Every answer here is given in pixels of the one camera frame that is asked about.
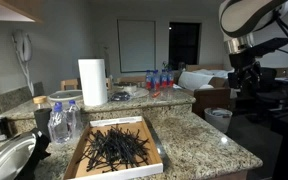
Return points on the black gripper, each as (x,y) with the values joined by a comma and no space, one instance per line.
(244,71)

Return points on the black zip tie pile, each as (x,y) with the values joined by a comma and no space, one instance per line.
(115,148)

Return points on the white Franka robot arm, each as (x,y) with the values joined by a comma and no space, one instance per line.
(247,16)

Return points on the shallow cardboard box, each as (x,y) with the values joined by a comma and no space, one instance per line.
(117,171)

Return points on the black office chair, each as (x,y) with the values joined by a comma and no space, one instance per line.
(274,96)

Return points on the brown cardboard carton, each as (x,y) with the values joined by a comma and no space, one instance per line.
(212,98)

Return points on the white bed sheet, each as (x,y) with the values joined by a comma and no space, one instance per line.
(194,80)

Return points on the grey trash bin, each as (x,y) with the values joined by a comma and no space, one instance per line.
(217,120)

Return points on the dark window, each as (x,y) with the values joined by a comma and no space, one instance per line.
(184,45)

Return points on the Fiji water bottle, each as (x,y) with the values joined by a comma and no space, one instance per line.
(170,80)
(155,81)
(148,81)
(164,80)

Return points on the orange marker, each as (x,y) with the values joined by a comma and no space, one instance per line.
(156,94)

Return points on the white round plate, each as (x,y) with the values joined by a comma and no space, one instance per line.
(140,93)

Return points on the small white bowl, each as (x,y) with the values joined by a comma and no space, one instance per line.
(130,88)

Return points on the dark crumpled object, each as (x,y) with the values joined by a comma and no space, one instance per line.
(120,96)

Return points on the white paper towel roll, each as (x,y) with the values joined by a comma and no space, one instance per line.
(92,83)

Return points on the wooden chair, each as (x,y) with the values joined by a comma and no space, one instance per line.
(69,83)

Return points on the clear blue-capped water bottle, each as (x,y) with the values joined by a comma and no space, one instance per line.
(58,128)
(74,116)

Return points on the white shallow bowl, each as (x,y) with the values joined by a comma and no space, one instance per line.
(65,95)

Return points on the glass jar with wooden lid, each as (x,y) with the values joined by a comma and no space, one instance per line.
(40,101)

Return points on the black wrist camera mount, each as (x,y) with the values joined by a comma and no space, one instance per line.
(267,45)

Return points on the white wall board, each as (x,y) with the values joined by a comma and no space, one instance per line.
(136,46)

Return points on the white wall phone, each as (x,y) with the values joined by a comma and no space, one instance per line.
(24,46)

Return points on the wooden wall cabinet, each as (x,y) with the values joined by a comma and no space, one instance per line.
(7,8)

